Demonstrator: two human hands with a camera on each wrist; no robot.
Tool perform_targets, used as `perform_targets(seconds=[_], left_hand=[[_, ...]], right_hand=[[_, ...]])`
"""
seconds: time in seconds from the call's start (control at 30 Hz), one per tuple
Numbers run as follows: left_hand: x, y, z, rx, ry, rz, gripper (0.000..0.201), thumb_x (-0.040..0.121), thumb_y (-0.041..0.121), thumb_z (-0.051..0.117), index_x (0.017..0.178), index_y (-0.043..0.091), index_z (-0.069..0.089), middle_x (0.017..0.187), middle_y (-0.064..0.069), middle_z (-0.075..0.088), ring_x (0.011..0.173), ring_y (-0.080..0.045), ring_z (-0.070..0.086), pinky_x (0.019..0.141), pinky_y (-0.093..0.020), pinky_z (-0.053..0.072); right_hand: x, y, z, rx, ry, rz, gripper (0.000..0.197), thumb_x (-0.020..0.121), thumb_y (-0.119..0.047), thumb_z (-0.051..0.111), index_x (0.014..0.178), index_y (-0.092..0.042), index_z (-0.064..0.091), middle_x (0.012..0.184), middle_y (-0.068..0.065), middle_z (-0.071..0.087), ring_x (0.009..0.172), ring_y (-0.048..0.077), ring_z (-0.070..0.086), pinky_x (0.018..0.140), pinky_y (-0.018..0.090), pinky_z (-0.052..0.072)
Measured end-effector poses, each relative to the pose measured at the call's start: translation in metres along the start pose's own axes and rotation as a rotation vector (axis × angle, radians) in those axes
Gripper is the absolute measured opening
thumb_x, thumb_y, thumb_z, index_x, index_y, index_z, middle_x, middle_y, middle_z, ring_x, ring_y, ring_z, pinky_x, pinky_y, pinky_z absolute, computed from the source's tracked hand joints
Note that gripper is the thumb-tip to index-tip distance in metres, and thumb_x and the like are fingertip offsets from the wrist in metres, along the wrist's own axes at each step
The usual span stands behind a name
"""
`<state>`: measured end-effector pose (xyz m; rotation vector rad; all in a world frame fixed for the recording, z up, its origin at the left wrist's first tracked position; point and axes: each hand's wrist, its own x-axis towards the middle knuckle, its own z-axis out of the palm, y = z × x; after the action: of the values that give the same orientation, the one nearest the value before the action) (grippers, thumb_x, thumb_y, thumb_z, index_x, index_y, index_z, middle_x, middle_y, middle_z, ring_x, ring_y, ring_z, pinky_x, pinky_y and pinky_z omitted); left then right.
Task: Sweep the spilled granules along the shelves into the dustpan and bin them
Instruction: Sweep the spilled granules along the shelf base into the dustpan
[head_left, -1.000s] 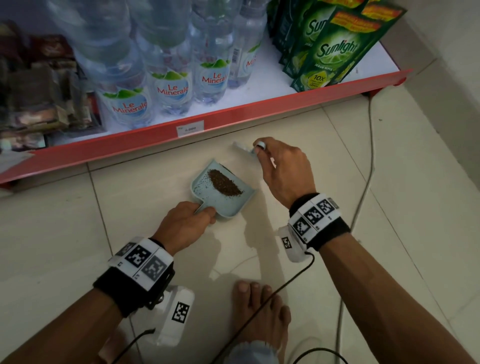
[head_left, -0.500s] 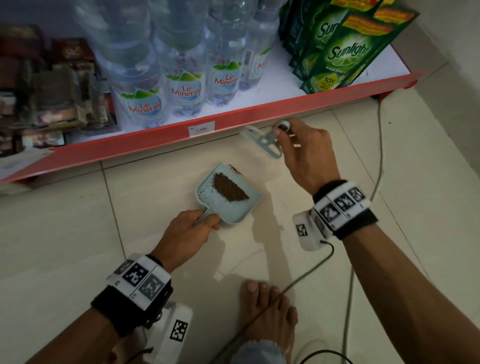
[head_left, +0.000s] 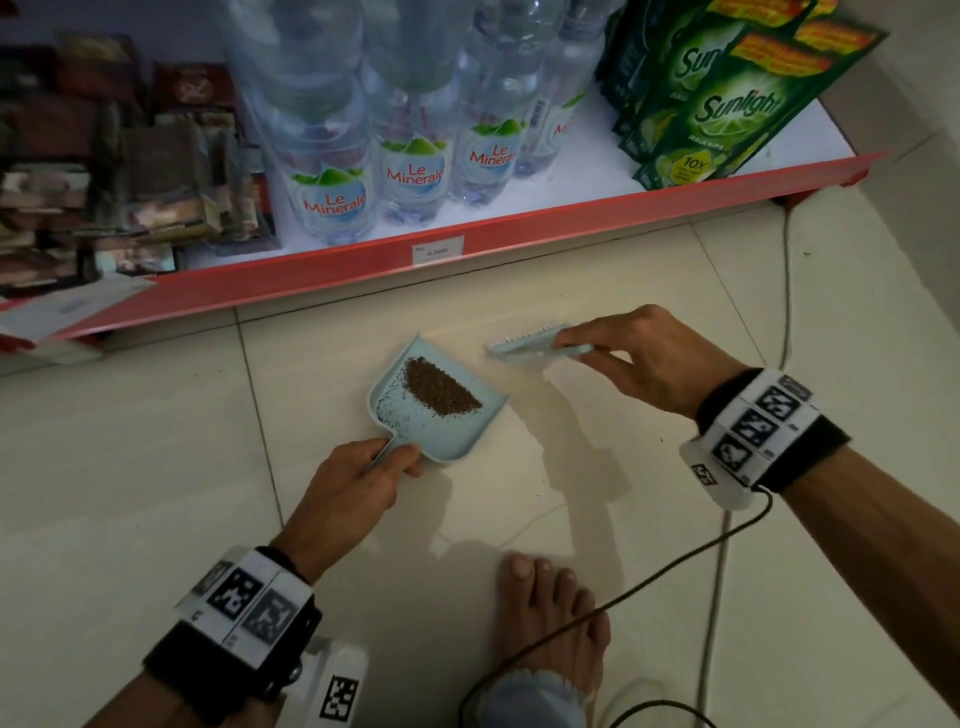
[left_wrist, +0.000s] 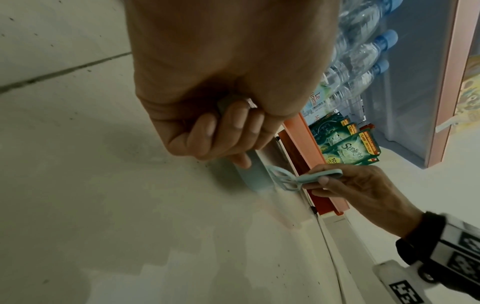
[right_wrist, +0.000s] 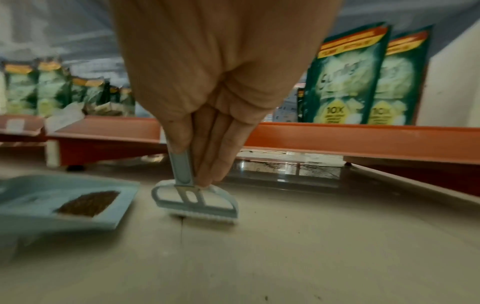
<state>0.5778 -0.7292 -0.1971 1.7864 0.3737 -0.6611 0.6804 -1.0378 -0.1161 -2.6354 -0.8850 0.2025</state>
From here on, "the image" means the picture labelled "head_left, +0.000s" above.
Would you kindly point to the light blue plastic dustpan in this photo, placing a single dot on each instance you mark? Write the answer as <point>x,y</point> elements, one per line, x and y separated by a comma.
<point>450,439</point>

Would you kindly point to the person's left forearm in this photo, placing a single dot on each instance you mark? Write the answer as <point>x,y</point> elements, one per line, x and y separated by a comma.
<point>135,709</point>

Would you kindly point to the person's right foot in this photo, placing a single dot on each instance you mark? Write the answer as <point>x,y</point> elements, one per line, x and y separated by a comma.
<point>551,622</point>

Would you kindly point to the beige tiled floor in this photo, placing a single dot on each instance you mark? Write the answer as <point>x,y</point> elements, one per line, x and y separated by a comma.
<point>112,465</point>

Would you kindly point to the row of dark green pouches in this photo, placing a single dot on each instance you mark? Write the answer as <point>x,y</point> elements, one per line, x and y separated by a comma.
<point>727,97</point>

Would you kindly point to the store shelf with red edge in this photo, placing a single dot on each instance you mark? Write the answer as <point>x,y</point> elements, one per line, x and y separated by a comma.
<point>300,274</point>

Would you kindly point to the light blue small brush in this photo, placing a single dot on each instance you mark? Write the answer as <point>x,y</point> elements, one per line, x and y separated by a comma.
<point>525,346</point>

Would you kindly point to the loose white paper label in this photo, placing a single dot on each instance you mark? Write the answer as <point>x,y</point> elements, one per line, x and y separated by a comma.
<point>67,307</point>

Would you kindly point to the row of clear water bottles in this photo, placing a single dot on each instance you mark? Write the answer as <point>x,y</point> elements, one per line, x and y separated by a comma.
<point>412,112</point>

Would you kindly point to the stack of small brown packets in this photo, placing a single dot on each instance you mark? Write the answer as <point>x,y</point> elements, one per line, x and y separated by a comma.
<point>135,172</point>

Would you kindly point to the pile of brown dirt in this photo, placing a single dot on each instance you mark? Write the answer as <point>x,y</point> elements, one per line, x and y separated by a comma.
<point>439,390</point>

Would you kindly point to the person's right hand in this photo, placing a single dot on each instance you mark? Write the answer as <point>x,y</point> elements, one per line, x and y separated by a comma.
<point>660,360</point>

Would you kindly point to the person's left hand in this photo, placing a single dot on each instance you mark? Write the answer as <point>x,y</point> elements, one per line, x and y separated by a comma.
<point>345,510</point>

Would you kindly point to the person's right forearm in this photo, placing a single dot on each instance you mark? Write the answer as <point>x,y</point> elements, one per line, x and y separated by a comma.
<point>885,540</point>

